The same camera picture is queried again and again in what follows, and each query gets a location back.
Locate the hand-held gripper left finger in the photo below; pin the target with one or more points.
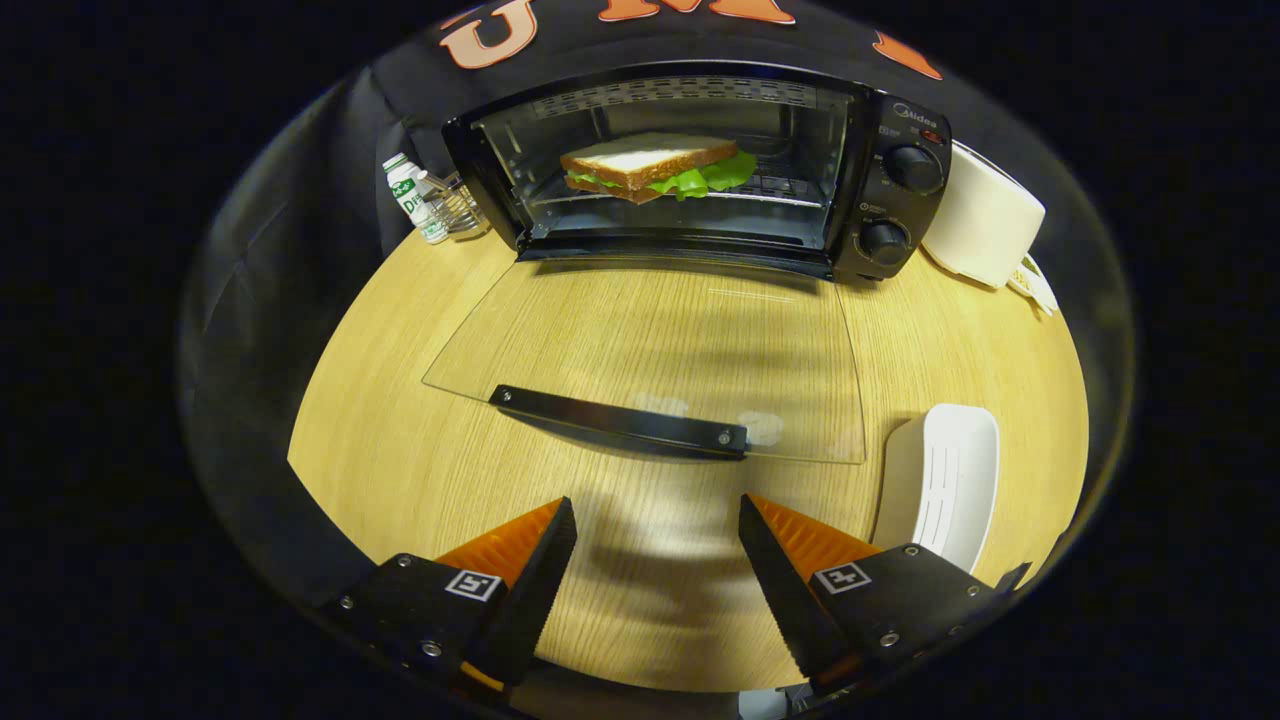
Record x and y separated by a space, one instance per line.
535 590

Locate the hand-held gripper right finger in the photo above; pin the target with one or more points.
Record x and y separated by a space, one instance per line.
775 590

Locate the black toaster oven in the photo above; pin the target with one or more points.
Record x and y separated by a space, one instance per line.
895 210

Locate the lettuce sandwich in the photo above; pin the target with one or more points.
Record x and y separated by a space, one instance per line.
640 160

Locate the white pop-up toaster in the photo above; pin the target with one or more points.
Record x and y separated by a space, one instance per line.
985 225

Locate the white plastic tray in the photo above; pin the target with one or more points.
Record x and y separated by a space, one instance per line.
945 480

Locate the white and green packet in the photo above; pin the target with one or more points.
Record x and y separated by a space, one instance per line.
1035 285

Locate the small white green-label bottle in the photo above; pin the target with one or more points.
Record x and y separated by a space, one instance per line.
410 195

